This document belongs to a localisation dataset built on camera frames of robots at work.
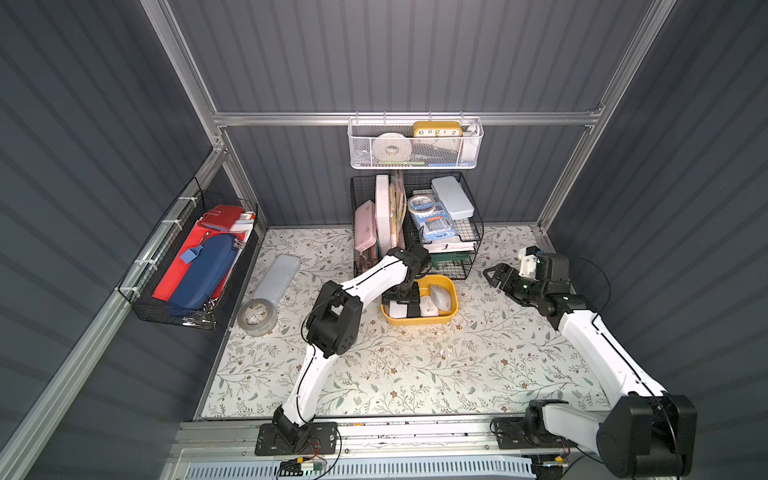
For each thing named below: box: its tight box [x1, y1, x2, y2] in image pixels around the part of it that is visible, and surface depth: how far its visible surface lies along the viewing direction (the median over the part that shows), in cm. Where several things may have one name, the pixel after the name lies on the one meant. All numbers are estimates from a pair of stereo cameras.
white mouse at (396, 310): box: [389, 300, 408, 319], surface depth 93 cm
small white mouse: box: [419, 296, 439, 317], surface depth 96 cm
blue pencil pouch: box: [168, 234, 239, 311], surface depth 70 cm
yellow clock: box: [412, 121, 463, 137], surface depth 90 cm
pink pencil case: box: [354, 200, 377, 253], surface depth 104 cm
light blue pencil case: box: [431, 175, 475, 220], surface depth 99 cm
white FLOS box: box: [376, 174, 391, 257], surface depth 95 cm
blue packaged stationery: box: [408, 195, 457, 241], surface depth 93 cm
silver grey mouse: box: [429, 284, 451, 312], surface depth 97 cm
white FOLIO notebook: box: [423, 235, 476, 253], surface depth 95 cm
